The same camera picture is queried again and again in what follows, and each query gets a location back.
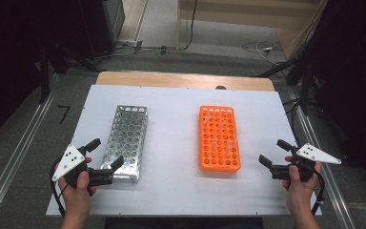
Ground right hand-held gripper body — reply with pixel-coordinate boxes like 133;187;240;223
269;142;343;183

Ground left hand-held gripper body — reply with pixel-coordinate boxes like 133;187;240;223
51;143;114;189

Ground metal test tube rack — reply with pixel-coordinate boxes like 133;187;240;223
99;104;150;184

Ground orange test tube rack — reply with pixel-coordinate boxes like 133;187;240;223
198;105;242;174

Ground person's left hand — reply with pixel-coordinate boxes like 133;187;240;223
57;171;98;220

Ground person's right hand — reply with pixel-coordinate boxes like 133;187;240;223
281;161;323;213

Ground black metal stand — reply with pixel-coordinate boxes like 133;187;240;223
256;56;318;116
38;41;104;104

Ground white board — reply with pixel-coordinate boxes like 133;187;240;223
46;84;323;218

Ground dark curtain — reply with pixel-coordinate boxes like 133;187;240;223
298;0;366;189
0;0;84;149

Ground person's dark trousers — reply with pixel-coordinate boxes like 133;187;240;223
104;217;265;229

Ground dark grey cabinet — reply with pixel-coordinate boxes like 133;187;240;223
79;0;126;60

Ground beige wooden step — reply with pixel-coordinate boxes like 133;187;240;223
175;0;330;60

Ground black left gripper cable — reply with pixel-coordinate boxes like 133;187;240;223
49;156;68;219

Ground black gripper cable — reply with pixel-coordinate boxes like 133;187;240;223
310;171;327;218
49;156;68;219

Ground metal floor rail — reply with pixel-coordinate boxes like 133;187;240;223
287;87;358;229
0;74;61;225

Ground bundle of black cables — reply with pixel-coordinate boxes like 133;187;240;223
284;96;303;128

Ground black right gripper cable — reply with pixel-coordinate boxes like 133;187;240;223
310;171;327;218

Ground white floor cable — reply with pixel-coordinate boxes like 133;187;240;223
241;40;287;66

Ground grey floor cable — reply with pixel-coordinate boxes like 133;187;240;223
94;46;177;61

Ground black floor cable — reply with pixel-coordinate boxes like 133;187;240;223
179;0;198;52

